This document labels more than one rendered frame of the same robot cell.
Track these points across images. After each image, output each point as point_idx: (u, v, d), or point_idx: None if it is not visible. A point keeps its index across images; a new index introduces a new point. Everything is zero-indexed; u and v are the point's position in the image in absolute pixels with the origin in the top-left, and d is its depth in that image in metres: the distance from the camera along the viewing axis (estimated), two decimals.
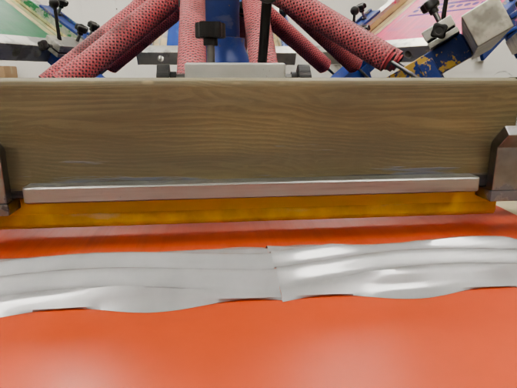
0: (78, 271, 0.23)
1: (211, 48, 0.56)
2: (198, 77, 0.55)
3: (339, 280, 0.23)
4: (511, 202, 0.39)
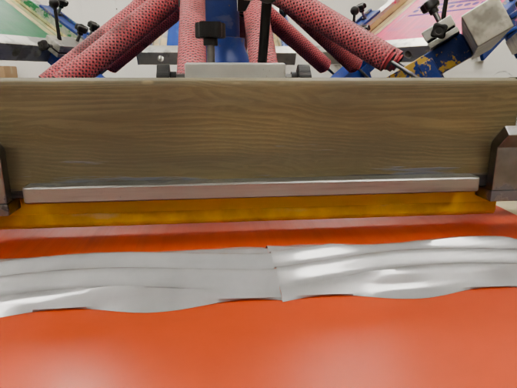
0: (78, 271, 0.23)
1: (211, 48, 0.56)
2: (198, 77, 0.55)
3: (339, 280, 0.23)
4: (511, 202, 0.39)
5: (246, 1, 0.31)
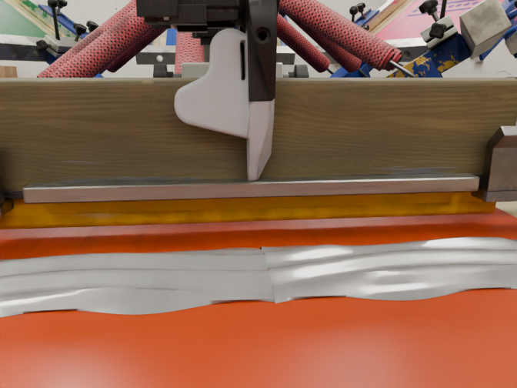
0: (69, 272, 0.23)
1: (208, 48, 0.56)
2: (195, 77, 0.55)
3: (332, 282, 0.23)
4: (508, 202, 0.39)
5: None
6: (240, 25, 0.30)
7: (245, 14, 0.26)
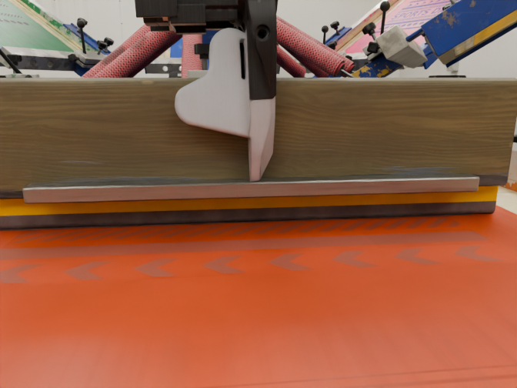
0: None
1: (205, 61, 0.85)
2: None
3: None
4: None
5: None
6: (238, 26, 0.31)
7: (243, 13, 0.26)
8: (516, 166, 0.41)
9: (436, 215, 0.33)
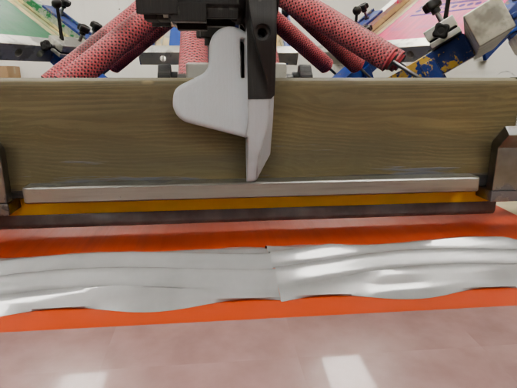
0: (77, 271, 0.23)
1: None
2: None
3: (338, 280, 0.23)
4: (511, 202, 0.39)
5: None
6: (240, 25, 0.30)
7: (245, 12, 0.26)
8: None
9: None
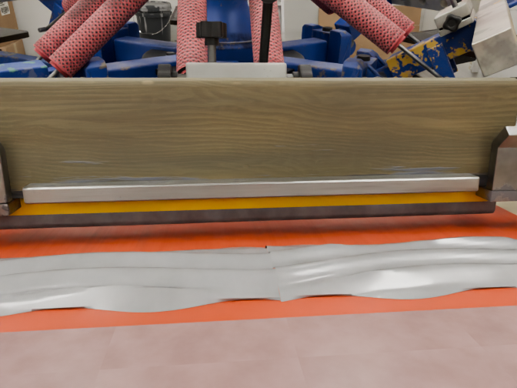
0: (77, 271, 0.23)
1: (212, 48, 0.56)
2: (198, 77, 0.55)
3: (338, 280, 0.23)
4: (511, 202, 0.39)
5: None
6: None
7: None
8: None
9: None
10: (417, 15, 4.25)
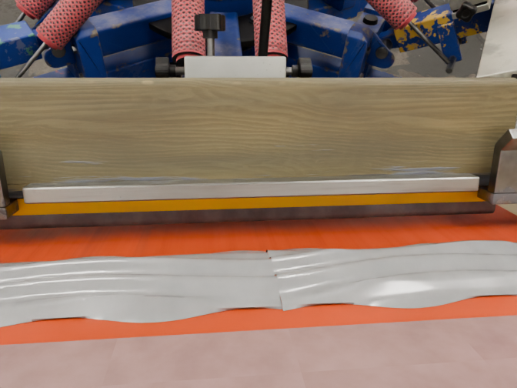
0: (77, 279, 0.23)
1: (211, 41, 0.55)
2: (197, 71, 0.54)
3: (340, 289, 0.23)
4: None
5: None
6: None
7: None
8: None
9: None
10: None
